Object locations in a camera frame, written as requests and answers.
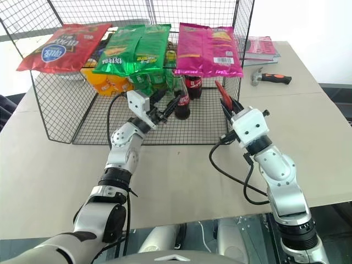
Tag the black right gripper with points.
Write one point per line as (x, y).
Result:
(237, 113)

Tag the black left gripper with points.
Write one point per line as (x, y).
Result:
(158, 115)

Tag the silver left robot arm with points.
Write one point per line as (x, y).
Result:
(121, 154)

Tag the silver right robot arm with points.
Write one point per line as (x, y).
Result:
(280, 170)

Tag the glass cola bottle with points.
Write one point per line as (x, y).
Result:
(182, 110)

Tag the plastic cola bottle red label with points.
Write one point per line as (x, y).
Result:
(193, 88)

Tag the orange soda bottle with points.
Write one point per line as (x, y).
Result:
(116, 83)

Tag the grey blue book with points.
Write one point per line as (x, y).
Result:
(264, 61)

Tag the green chip bag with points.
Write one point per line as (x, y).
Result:
(115, 52)
(154, 46)

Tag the pink chip bag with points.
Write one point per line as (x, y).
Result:
(203, 49)

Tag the pink book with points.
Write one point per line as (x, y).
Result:
(259, 46)

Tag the yellow orange snack bag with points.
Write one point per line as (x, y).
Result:
(94, 81)

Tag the dark colourful snack packet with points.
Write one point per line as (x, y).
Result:
(99, 49)

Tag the red chip bag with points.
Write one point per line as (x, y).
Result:
(63, 46)

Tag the grey rounded shape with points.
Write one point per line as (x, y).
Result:
(162, 237)

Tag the grey robot torso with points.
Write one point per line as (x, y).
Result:
(170, 258)

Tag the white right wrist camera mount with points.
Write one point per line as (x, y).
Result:
(251, 123)

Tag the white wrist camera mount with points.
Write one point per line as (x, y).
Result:
(137, 103)
(251, 123)

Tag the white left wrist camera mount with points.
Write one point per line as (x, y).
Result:
(137, 103)

